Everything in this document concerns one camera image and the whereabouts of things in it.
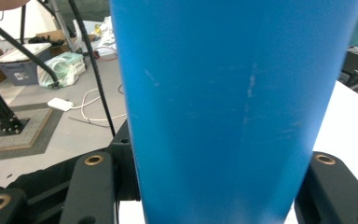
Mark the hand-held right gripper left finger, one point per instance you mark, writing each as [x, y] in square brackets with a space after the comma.
[93, 193]

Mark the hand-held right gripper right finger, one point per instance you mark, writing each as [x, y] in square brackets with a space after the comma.
[332, 196]

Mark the blue bottle with white cap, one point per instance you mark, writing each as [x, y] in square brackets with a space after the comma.
[230, 109]

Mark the white table mat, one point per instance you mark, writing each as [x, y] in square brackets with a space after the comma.
[348, 130]

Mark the grey floor mat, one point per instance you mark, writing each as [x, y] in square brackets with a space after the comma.
[28, 137]

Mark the white power adapter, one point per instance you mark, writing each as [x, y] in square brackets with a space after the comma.
[60, 104]

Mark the black metal stand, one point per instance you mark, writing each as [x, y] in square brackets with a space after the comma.
[0, 112]

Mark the green white plastic bag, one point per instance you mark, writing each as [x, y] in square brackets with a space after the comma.
[65, 67]

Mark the white paper pile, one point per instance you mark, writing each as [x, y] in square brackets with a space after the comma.
[107, 34]

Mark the open brown cardboard box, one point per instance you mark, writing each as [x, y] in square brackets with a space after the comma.
[45, 34]

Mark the grey metal tripod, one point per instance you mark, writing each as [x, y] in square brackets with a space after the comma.
[60, 21]

